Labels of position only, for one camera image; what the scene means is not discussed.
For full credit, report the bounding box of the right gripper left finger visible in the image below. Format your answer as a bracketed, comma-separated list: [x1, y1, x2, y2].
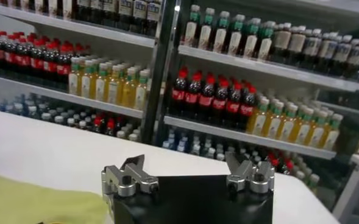
[101, 154, 160, 198]

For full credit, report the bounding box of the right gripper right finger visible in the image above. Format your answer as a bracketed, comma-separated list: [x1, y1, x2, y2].
[224, 151, 277, 195]

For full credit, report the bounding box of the green t-shirt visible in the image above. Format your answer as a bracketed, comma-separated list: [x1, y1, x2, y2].
[0, 172, 108, 224]

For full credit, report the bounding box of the small red-cap cola bottle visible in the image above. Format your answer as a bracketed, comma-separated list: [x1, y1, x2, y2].
[281, 158, 295, 175]
[92, 117, 104, 133]
[266, 153, 280, 170]
[105, 119, 116, 136]

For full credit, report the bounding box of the yellow tea bottle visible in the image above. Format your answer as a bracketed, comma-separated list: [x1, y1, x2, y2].
[68, 56, 82, 96]
[107, 65, 124, 105]
[276, 103, 299, 142]
[290, 107, 315, 145]
[94, 62, 110, 102]
[247, 97, 271, 136]
[80, 59, 95, 99]
[263, 100, 285, 139]
[321, 113, 344, 152]
[121, 67, 137, 108]
[133, 69, 151, 111]
[307, 110, 329, 149]

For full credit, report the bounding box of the large white work table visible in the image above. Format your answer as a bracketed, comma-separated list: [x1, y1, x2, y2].
[0, 108, 340, 224]

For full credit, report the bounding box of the white drinks shelf unit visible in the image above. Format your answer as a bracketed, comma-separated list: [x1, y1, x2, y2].
[154, 0, 359, 162]
[0, 0, 180, 145]

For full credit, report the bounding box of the beige-label dark drink bottle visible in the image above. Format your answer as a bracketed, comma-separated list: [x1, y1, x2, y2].
[272, 23, 292, 63]
[287, 26, 307, 66]

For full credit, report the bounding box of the blue-label dark drink bottle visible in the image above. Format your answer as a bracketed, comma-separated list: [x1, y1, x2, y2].
[331, 35, 353, 75]
[89, 0, 104, 23]
[75, 0, 91, 21]
[145, 1, 162, 36]
[118, 0, 133, 27]
[346, 38, 359, 79]
[318, 32, 338, 72]
[132, 0, 148, 31]
[102, 0, 119, 25]
[302, 29, 322, 69]

